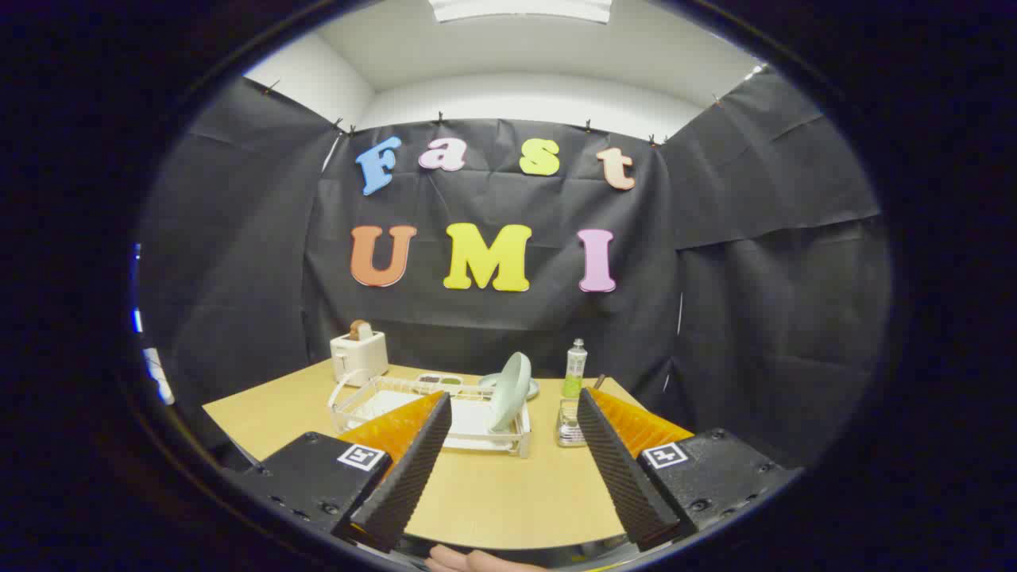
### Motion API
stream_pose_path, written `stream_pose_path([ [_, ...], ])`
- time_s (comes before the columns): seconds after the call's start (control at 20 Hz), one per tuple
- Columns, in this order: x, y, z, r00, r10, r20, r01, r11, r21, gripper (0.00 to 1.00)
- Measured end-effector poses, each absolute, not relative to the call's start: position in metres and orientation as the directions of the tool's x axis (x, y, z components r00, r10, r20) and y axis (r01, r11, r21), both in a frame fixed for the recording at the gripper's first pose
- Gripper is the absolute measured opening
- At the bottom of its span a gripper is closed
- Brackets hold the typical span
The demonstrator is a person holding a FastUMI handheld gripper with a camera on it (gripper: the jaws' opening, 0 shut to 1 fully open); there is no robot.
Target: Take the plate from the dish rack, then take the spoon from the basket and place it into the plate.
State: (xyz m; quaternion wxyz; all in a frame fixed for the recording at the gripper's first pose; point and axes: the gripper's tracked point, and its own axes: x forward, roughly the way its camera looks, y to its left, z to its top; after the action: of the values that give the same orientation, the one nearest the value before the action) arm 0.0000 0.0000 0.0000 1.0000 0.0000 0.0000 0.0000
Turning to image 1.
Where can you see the pale green plate with food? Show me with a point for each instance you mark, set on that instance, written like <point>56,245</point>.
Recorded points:
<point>533,388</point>

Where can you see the green label bottle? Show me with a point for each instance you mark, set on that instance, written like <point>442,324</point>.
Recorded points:
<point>574,369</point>

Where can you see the brown bread slice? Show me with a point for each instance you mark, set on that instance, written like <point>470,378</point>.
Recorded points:
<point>359,330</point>

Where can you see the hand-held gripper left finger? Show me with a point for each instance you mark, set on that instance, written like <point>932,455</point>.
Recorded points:
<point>413,469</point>

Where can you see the ceiling light panel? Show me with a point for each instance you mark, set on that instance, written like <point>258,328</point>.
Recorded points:
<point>520,8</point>

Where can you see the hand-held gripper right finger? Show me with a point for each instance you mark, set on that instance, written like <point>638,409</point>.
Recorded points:
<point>620,469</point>

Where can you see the white toaster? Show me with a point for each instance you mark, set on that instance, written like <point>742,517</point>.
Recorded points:
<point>361,357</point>

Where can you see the small white dish with food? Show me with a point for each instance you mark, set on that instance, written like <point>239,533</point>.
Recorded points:
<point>438,380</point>

